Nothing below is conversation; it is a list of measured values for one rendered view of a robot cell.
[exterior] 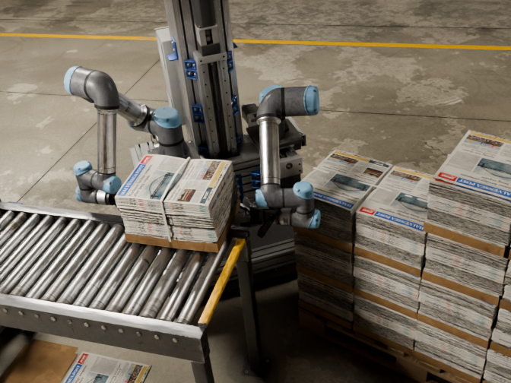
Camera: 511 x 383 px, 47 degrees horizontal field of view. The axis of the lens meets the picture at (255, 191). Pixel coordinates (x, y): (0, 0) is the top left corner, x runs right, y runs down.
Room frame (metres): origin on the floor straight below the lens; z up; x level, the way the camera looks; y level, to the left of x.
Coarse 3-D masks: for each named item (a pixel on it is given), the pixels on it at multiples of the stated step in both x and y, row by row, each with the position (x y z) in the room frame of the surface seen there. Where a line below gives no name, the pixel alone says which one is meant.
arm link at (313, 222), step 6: (294, 210) 1.81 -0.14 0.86; (318, 210) 1.80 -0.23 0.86; (294, 216) 1.79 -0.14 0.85; (300, 216) 1.77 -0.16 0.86; (306, 216) 1.77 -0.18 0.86; (312, 216) 1.78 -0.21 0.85; (318, 216) 1.77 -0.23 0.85; (294, 222) 1.78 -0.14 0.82; (300, 222) 1.77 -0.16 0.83; (306, 222) 1.77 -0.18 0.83; (312, 222) 1.76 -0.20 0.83; (318, 222) 1.77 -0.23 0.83; (312, 228) 1.77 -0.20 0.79
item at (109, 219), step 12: (0, 204) 2.14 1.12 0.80; (12, 204) 2.13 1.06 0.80; (24, 204) 2.12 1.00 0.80; (60, 216) 2.01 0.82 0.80; (72, 216) 2.00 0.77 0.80; (84, 216) 1.99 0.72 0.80; (96, 216) 1.99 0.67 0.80; (108, 216) 1.98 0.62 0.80; (120, 216) 1.97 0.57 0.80; (192, 252) 1.82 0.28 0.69; (228, 252) 1.77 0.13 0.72
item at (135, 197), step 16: (144, 160) 2.00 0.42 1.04; (160, 160) 1.98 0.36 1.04; (176, 160) 1.98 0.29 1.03; (144, 176) 1.88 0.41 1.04; (160, 176) 1.88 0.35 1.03; (128, 192) 1.80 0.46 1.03; (144, 192) 1.78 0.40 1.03; (128, 208) 1.76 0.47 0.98; (144, 208) 1.75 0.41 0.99; (128, 224) 1.78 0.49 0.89; (144, 224) 1.76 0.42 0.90
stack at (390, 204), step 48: (336, 192) 1.94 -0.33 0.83; (384, 192) 1.91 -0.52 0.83; (384, 240) 1.74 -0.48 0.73; (432, 240) 1.62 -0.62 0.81; (336, 288) 1.87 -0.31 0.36; (384, 288) 1.73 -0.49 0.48; (432, 288) 1.60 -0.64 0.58; (480, 288) 1.50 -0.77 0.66; (336, 336) 1.89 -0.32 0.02; (384, 336) 1.72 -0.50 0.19; (432, 336) 1.59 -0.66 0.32; (480, 336) 1.47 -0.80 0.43
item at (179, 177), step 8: (184, 160) 1.98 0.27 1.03; (192, 160) 1.97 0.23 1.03; (176, 168) 1.93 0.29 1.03; (184, 168) 1.92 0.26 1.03; (176, 176) 1.87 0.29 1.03; (168, 184) 1.83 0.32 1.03; (176, 184) 1.82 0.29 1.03; (160, 192) 1.78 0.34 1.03; (168, 192) 1.77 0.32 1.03; (168, 200) 1.72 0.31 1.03; (160, 208) 1.73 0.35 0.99; (168, 208) 1.72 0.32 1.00; (160, 216) 1.73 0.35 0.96; (168, 216) 1.72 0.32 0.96; (160, 224) 1.74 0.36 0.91; (168, 224) 1.72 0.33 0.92
